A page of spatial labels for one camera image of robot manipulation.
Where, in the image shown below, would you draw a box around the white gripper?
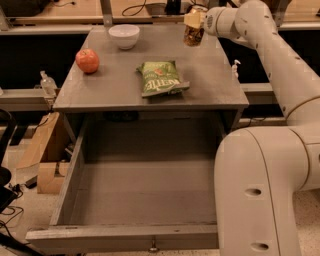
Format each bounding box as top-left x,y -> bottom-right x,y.
184,7 -> 221,36

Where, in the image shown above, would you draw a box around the black office chair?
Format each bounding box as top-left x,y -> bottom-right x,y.
0,109 -> 17,213

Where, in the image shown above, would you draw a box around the red apple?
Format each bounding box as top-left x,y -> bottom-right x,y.
75,49 -> 100,74

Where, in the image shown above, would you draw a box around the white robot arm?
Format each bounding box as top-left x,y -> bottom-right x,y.
184,0 -> 320,256

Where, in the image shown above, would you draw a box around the wooden background workbench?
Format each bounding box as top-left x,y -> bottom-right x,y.
0,0 -> 320,31

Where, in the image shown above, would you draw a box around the black floor cables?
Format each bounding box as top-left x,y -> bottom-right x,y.
0,183 -> 25,241

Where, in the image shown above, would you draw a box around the orange soda can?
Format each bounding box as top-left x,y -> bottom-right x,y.
183,5 -> 208,47

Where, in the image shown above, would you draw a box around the white pump bottle right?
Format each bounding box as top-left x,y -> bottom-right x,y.
231,59 -> 241,79

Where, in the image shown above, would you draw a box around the brown cardboard box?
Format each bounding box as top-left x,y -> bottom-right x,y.
17,112 -> 70,194

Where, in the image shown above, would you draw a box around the grey open top drawer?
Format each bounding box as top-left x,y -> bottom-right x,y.
26,116 -> 223,254

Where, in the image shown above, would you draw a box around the white ceramic bowl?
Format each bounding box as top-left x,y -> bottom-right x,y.
108,24 -> 140,50

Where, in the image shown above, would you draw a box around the green chip bag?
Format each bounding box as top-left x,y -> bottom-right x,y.
137,61 -> 190,98

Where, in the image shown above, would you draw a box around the metal drawer knob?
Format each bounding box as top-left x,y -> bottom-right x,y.
148,239 -> 159,253

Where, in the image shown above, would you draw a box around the clear sanitizer bottle left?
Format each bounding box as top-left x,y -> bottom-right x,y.
40,71 -> 57,97

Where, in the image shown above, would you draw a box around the black cable on workbench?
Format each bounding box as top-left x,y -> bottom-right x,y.
121,0 -> 201,18

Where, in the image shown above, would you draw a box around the grey wooden cabinet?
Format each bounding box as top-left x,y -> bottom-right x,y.
54,25 -> 248,138

